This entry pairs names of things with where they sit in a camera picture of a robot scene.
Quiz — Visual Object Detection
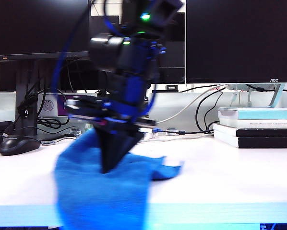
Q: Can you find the black monitor with orange logo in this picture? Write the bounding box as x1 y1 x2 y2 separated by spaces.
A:
0 0 90 62

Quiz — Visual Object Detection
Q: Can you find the black monitor stand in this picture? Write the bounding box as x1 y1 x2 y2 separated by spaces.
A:
13 59 70 142

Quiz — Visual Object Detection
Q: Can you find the black cable bundle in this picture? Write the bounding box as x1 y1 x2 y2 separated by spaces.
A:
15 58 101 141

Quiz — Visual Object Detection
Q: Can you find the teal-spine book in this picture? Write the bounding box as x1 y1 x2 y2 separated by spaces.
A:
217 107 287 120

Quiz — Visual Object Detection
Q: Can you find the grey-white cable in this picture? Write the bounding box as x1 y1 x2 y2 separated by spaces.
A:
145 84 228 142

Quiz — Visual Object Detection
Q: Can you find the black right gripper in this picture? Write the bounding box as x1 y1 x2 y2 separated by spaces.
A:
64 76 158 173

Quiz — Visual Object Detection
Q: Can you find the thin black cable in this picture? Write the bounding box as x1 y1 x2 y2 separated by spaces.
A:
204 92 225 132

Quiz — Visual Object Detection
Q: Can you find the black cable with ferrite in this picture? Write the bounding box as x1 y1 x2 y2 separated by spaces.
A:
166 86 227 135

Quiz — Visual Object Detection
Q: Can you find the white-spine book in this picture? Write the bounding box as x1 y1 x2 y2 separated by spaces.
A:
219 118 287 130

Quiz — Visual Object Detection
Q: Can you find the blue microfibre rag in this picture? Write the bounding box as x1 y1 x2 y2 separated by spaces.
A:
53 130 185 230

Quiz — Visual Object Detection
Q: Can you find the pale teal monitor stand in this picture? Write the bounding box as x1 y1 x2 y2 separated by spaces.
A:
226 83 287 108

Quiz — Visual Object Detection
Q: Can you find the black cable with plug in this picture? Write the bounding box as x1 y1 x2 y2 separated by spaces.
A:
246 84 287 99

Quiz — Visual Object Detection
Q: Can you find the black computer mouse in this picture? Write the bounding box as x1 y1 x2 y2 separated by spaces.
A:
0 135 41 156

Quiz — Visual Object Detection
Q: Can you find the purple name sign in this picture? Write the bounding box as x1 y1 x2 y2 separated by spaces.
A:
58 95 70 117

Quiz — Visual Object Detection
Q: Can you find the white-framed AOC monitor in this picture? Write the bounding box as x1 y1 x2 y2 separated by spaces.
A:
186 0 287 85

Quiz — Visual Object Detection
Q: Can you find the black AOC monitor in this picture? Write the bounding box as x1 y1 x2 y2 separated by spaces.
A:
157 11 186 84

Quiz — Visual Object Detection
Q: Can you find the thick black-spine book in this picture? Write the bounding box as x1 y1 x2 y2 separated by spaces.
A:
214 130 287 149

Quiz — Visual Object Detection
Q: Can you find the grey desk partition panel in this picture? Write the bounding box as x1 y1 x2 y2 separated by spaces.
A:
147 92 287 133

